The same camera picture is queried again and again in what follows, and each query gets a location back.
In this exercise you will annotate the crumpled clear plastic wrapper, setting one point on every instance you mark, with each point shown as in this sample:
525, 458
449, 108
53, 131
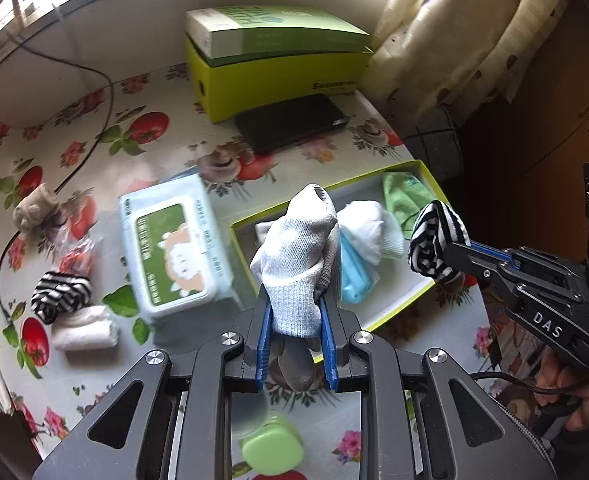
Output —
77, 257

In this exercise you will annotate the beige rolled socks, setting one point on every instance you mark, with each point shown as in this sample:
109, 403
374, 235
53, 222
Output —
37, 207

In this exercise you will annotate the wooden cabinet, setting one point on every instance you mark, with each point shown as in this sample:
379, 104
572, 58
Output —
549, 110

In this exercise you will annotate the small white sock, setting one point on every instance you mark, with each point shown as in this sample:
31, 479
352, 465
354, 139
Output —
372, 230

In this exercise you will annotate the black white striped sock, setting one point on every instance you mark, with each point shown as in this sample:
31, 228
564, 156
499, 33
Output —
60, 296
437, 240

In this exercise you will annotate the person's right hand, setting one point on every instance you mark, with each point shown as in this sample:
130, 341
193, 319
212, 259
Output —
574, 390

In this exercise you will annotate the person's right forearm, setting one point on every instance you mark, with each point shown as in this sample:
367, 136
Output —
584, 452

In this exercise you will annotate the wet wipes pack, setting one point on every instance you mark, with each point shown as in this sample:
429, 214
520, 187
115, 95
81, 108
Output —
174, 245

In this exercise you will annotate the cream dotted curtain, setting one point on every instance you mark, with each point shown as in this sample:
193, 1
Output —
464, 35

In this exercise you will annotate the floral plastic tablecloth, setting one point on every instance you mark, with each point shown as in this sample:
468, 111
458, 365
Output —
154, 160

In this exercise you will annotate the white rolled towel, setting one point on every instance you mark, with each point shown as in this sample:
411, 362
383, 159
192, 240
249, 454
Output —
84, 332

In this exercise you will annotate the black power bank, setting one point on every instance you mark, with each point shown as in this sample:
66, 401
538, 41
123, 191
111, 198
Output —
289, 122

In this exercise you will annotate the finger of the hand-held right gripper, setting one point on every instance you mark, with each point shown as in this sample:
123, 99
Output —
474, 265
529, 262

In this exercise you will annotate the light green towel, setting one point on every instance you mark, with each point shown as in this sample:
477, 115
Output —
402, 197

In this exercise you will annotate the yellow-green box tray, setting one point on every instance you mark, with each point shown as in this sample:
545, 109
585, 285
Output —
404, 282

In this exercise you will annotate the blue face mask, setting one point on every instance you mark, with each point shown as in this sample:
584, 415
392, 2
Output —
357, 270

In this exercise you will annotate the white and green flat box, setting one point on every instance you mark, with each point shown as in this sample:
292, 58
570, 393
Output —
274, 30

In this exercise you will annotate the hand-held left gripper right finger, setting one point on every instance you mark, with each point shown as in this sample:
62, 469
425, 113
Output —
329, 345

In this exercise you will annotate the grey sock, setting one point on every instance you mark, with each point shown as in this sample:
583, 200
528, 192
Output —
297, 260

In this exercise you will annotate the yellow-green cardboard box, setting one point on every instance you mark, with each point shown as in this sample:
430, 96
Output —
274, 91

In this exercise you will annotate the green soap box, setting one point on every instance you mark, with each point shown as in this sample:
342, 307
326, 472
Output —
272, 447

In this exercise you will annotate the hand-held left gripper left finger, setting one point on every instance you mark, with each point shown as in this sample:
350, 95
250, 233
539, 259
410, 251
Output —
263, 340

